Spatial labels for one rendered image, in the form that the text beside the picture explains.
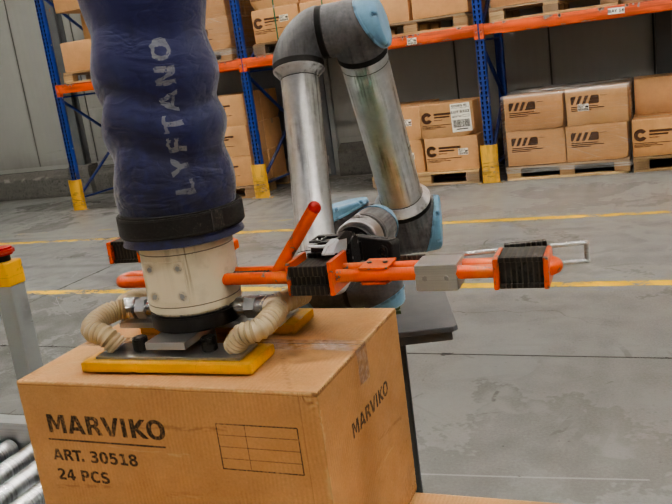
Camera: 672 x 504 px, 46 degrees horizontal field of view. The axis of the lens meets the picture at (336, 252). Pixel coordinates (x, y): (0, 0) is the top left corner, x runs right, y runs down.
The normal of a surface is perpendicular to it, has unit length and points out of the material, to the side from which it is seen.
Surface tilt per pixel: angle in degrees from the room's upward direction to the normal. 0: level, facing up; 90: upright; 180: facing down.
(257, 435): 90
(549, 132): 89
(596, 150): 90
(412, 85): 90
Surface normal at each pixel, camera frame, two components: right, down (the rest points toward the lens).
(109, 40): -0.46, 0.01
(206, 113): 0.71, -0.29
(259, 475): -0.37, 0.26
